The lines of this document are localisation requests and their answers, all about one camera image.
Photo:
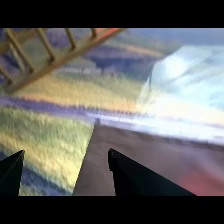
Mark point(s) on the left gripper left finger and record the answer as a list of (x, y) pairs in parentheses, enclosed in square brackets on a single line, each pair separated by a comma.
[(11, 175)]

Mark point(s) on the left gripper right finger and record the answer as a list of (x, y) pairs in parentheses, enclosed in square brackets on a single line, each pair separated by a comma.
[(136, 178)]

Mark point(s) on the brown pants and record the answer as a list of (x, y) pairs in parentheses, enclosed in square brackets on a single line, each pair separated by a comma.
[(160, 160)]

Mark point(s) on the wooden lattice rack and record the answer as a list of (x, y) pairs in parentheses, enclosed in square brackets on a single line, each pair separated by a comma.
[(50, 60)]

